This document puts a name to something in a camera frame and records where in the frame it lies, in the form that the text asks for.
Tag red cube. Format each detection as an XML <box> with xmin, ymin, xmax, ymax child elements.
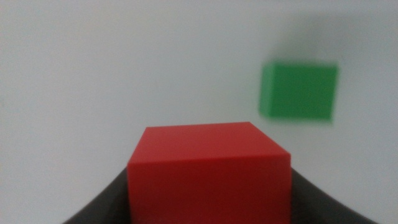
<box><xmin>126</xmin><ymin>121</ymin><xmax>292</xmax><ymax>224</ymax></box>

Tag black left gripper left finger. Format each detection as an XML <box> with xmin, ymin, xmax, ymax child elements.
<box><xmin>63</xmin><ymin>167</ymin><xmax>129</xmax><ymax>224</ymax></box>

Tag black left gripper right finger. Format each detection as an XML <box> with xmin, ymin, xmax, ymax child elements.
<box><xmin>290</xmin><ymin>167</ymin><xmax>379</xmax><ymax>224</ymax></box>

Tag green cube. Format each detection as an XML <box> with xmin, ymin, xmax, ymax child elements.
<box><xmin>259</xmin><ymin>62</ymin><xmax>340</xmax><ymax>123</ymax></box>

